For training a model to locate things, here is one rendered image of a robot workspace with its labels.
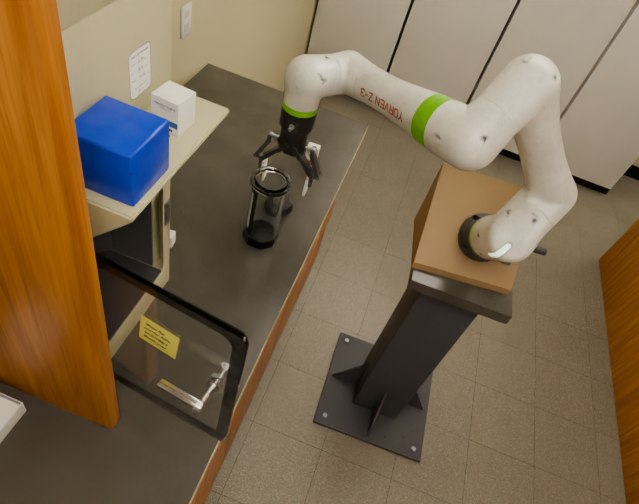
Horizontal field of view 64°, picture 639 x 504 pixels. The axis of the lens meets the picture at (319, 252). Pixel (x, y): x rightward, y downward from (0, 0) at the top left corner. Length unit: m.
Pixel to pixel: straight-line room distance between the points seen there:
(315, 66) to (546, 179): 0.62
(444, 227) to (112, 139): 1.10
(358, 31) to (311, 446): 2.78
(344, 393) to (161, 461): 1.31
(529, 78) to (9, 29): 0.89
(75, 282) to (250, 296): 0.68
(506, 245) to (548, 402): 1.55
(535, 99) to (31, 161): 0.89
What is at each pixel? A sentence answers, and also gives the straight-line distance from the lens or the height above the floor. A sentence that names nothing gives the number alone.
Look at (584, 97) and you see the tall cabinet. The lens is 3.96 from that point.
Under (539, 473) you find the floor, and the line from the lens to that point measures 2.62.
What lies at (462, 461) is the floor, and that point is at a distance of 2.45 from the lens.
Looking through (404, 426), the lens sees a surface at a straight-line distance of 2.38.
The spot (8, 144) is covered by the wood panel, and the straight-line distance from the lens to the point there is 0.65.
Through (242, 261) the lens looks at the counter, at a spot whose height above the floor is 0.94.
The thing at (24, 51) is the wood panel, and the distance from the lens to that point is 0.55.
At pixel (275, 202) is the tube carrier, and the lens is 1.35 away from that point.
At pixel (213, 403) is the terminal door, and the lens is 0.99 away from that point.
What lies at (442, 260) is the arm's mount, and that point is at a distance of 1.59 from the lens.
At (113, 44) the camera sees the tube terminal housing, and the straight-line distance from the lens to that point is 0.81.
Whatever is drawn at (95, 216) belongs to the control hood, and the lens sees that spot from 0.78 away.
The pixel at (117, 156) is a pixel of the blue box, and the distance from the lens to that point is 0.71.
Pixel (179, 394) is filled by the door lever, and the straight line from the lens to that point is 0.92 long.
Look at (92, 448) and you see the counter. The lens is 1.19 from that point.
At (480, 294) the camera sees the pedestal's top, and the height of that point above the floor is 0.94.
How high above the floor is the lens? 2.04
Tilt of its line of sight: 47 degrees down
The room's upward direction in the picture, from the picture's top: 19 degrees clockwise
